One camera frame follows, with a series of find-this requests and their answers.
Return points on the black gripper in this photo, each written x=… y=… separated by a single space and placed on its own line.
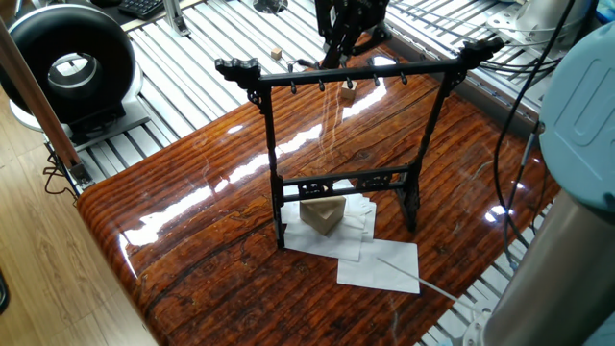
x=352 y=13

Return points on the thin calligraphy brush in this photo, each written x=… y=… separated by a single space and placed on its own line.
x=306 y=65

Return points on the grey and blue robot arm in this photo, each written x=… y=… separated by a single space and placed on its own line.
x=581 y=115

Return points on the grey robot base column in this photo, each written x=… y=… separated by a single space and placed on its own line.
x=543 y=17

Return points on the black metal pen rack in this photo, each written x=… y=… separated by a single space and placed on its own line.
x=341 y=181

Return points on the small wooden cube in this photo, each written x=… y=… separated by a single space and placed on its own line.
x=348 y=93

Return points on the tiny yellow cube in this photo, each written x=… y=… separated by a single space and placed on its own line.
x=276 y=51

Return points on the large wooden block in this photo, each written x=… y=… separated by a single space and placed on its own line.
x=323 y=213

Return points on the white paper sheet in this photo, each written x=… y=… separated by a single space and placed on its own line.
x=363 y=216
x=293 y=231
x=384 y=267

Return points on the black keyboard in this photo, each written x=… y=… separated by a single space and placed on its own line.
x=144 y=8

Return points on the brown wooden pole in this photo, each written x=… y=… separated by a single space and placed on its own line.
x=38 y=96

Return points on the black round duct fan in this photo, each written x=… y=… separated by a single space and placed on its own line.
x=29 y=48

